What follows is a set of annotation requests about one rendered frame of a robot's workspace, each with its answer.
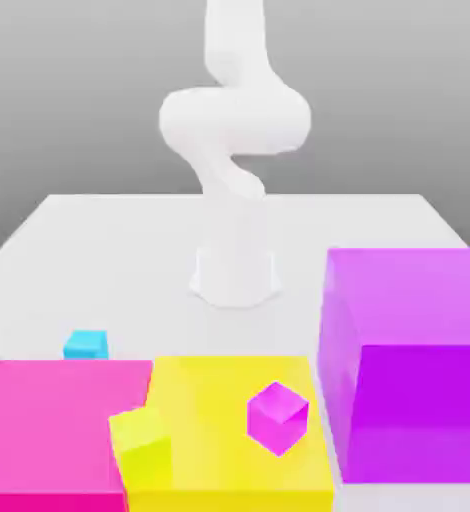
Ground large yellow box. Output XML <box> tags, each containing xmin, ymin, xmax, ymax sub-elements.
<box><xmin>125</xmin><ymin>355</ymin><xmax>336</xmax><ymax>512</ymax></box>

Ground small cyan cube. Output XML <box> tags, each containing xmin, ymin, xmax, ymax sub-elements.
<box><xmin>62</xmin><ymin>329</ymin><xmax>110</xmax><ymax>361</ymax></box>

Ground small magenta cube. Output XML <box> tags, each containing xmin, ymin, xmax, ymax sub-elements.
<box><xmin>246</xmin><ymin>380</ymin><xmax>311</xmax><ymax>458</ymax></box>

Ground small yellow cube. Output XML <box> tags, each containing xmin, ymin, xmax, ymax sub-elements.
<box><xmin>107</xmin><ymin>406</ymin><xmax>173</xmax><ymax>492</ymax></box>

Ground large purple box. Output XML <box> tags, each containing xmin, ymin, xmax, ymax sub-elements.
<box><xmin>316</xmin><ymin>246</ymin><xmax>470</xmax><ymax>485</ymax></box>

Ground large pink box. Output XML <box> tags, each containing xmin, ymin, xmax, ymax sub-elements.
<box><xmin>0</xmin><ymin>358</ymin><xmax>155</xmax><ymax>512</ymax></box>

